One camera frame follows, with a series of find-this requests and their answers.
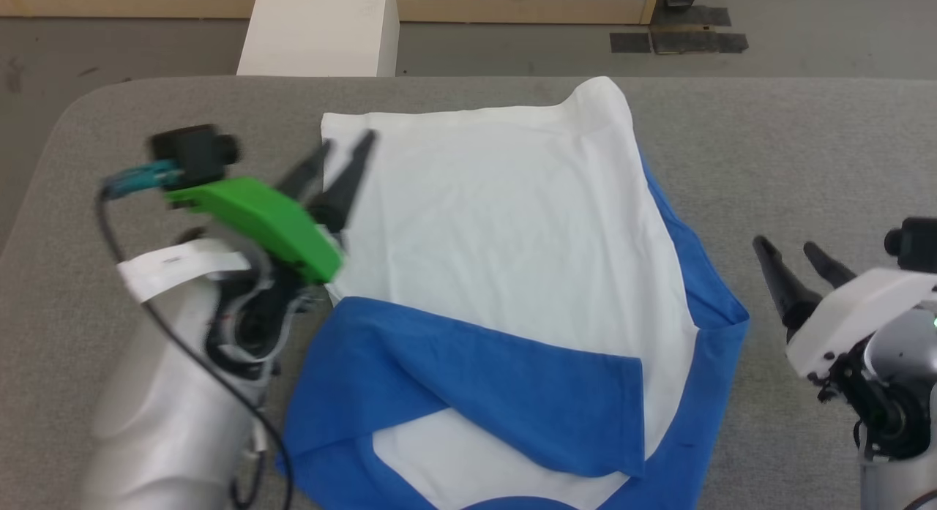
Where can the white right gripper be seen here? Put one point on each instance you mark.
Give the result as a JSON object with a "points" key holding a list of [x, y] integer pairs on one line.
{"points": [[849, 312]]}

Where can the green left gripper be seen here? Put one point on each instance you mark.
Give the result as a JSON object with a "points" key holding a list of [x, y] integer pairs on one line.
{"points": [[271, 221]]}

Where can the white and blue garment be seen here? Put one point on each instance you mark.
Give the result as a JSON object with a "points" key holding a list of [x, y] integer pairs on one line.
{"points": [[498, 232]]}

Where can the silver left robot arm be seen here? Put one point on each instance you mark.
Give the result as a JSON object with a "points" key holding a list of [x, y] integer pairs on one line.
{"points": [[168, 415]]}

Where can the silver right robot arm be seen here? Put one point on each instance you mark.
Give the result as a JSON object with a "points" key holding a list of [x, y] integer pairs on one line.
{"points": [[897, 407]]}

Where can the white pillar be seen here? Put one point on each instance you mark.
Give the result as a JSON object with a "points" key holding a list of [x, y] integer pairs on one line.
{"points": [[318, 31]]}

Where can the long black floor tape patch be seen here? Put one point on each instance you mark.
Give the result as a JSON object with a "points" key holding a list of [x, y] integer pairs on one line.
{"points": [[692, 16], [699, 42]]}

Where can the small black floor tape patch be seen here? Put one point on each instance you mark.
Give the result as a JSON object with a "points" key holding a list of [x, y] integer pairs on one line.
{"points": [[630, 42]]}

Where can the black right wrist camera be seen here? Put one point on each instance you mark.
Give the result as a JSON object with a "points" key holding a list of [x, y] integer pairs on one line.
{"points": [[913, 244]]}

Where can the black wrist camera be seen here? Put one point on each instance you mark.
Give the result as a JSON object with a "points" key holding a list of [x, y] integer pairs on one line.
{"points": [[913, 244], [196, 155]]}

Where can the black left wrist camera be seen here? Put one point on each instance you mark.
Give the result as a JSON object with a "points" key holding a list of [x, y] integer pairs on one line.
{"points": [[196, 155]]}

